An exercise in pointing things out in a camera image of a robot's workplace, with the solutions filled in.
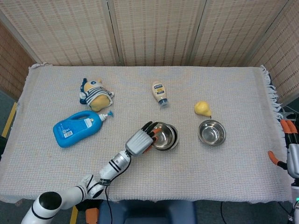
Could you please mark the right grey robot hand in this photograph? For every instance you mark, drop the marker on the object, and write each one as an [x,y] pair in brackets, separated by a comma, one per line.
[294,161]

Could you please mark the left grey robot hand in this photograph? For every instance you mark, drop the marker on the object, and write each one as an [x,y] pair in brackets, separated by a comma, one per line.
[138,142]

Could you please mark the stainless steel bowl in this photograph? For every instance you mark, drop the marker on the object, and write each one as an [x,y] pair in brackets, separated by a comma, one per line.
[176,138]
[164,136]
[212,133]

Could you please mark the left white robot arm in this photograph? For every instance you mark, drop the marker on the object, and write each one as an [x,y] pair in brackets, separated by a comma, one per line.
[70,193]

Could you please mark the beige woven tablecloth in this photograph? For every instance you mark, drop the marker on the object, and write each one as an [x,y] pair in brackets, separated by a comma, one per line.
[163,177]

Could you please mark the mayonnaise squeeze bottle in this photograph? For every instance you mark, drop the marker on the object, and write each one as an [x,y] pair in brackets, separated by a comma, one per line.
[159,91]

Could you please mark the yellow striped plush toy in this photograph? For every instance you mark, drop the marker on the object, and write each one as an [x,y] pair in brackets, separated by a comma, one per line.
[97,95]

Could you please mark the blue detergent pump bottle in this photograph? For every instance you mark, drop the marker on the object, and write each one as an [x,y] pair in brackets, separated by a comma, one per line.
[74,129]

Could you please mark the blue padded seat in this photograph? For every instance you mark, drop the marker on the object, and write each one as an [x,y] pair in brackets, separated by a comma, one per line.
[149,212]

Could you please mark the yellow lemon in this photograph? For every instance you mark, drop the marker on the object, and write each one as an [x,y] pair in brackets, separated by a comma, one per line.
[201,107]

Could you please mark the orange block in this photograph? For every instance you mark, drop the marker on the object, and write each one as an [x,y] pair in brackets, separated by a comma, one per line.
[91,215]

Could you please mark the woven folding screen panel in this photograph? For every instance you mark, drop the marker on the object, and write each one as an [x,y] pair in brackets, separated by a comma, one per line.
[280,53]
[11,63]
[156,32]
[65,32]
[233,32]

